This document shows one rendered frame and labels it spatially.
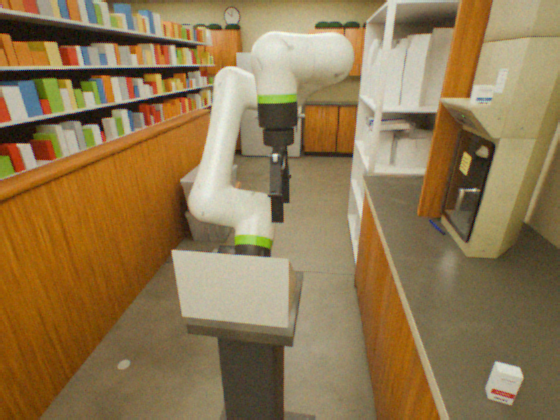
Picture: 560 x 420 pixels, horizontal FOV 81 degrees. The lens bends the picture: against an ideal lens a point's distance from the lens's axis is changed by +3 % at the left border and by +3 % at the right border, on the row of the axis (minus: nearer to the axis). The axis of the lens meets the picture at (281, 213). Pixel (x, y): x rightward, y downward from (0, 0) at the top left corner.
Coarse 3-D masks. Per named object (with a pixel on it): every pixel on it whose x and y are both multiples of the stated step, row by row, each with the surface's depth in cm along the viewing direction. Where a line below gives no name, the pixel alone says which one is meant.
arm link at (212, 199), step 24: (240, 72) 106; (216, 96) 105; (240, 96) 106; (216, 120) 104; (240, 120) 108; (216, 144) 102; (216, 168) 101; (192, 192) 101; (216, 192) 100; (216, 216) 100
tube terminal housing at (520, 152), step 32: (480, 64) 127; (512, 64) 106; (544, 64) 100; (512, 96) 105; (544, 96) 104; (512, 128) 109; (544, 128) 111; (512, 160) 113; (544, 160) 124; (512, 192) 117; (448, 224) 149; (480, 224) 124; (512, 224) 127; (480, 256) 129
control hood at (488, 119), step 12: (456, 108) 122; (468, 108) 110; (480, 108) 107; (492, 108) 107; (504, 108) 106; (456, 120) 138; (480, 120) 109; (492, 120) 108; (504, 120) 108; (480, 132) 118; (492, 132) 110
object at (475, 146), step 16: (464, 144) 134; (480, 144) 121; (480, 160) 120; (464, 176) 133; (480, 176) 120; (448, 192) 148; (464, 192) 132; (480, 192) 119; (448, 208) 147; (464, 208) 131; (464, 224) 130; (464, 240) 130
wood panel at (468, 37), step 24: (480, 0) 125; (456, 24) 130; (480, 24) 128; (456, 48) 132; (480, 48) 131; (456, 72) 136; (456, 96) 140; (432, 144) 150; (432, 168) 154; (432, 192) 158; (432, 216) 164
